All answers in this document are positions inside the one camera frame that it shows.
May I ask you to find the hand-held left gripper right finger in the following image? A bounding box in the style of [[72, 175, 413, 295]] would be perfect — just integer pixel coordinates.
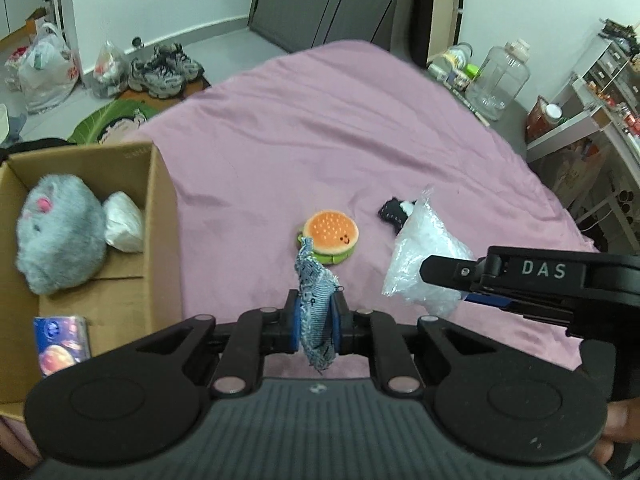
[[330, 293, 493, 395]]

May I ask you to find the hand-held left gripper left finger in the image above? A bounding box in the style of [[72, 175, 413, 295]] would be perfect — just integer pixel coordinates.
[[134, 289, 302, 395]]

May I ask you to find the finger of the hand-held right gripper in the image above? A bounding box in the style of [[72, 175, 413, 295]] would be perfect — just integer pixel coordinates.
[[420, 246, 640, 309], [462, 292, 640, 347]]

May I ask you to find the blue patterned fabric pouch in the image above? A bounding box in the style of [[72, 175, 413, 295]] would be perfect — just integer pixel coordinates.
[[292, 236, 344, 374]]

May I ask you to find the clear bag of white stuffing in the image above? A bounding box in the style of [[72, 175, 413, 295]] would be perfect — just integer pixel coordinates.
[[381, 187, 479, 319]]

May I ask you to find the brown cardboard box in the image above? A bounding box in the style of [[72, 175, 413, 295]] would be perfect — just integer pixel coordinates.
[[0, 141, 182, 424]]

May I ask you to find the white soft bundle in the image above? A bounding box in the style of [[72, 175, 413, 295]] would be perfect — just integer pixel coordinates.
[[102, 191, 146, 253]]

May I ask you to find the space print tissue pack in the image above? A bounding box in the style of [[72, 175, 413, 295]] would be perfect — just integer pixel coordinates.
[[33, 315, 92, 379]]

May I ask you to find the grey fluffy plush toy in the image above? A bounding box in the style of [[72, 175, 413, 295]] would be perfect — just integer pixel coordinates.
[[15, 174, 108, 295]]

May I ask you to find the person's right hand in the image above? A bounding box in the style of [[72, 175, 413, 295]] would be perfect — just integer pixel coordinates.
[[592, 400, 634, 467]]

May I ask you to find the burger plush toy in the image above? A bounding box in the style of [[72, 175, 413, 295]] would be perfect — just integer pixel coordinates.
[[298, 210, 360, 265]]

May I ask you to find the small black plush toy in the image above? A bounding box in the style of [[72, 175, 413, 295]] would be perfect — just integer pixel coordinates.
[[377, 198, 418, 234]]

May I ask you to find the red jar with white lid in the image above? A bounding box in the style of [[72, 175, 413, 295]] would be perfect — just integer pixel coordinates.
[[525, 96, 564, 144]]

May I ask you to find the white desk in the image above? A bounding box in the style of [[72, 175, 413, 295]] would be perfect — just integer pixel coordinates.
[[525, 75, 640, 252]]

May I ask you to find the pink bed sheet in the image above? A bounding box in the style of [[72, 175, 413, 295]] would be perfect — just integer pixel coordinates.
[[0, 40, 602, 467]]

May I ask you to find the clear water jug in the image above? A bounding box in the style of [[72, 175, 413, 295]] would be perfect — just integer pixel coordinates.
[[465, 39, 531, 121]]

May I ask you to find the grey drawer organizer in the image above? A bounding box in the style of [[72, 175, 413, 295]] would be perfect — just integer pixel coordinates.
[[582, 40, 640, 107]]

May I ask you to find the white green bottle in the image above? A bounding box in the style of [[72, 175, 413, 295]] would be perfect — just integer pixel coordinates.
[[427, 42, 482, 92]]

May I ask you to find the brown doormat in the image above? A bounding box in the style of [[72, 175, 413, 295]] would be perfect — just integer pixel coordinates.
[[117, 74, 214, 111]]

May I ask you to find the green leaf rug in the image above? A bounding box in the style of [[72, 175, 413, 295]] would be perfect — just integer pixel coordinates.
[[66, 99, 164, 146]]

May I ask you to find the grey sneaker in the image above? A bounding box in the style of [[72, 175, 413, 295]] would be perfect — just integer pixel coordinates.
[[150, 44, 205, 82], [127, 57, 186, 100]]

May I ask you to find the black framed board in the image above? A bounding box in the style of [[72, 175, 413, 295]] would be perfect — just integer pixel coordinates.
[[407, 0, 469, 69]]

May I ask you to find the small clear plastic bag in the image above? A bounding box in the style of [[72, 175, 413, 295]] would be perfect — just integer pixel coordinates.
[[91, 41, 130, 99]]

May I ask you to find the black clothing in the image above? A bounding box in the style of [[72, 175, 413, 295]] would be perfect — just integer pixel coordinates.
[[0, 137, 77, 162]]

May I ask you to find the grey door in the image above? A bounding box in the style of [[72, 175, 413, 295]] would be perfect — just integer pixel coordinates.
[[247, 0, 419, 56]]

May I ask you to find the large white plastic bag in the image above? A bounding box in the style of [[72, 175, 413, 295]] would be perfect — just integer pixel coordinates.
[[17, 22, 81, 115]]

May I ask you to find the red white plastic bag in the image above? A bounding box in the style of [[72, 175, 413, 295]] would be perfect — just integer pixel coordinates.
[[4, 47, 31, 92]]

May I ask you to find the small cardboard box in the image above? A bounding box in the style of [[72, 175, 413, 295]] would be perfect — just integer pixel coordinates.
[[25, 7, 49, 36]]

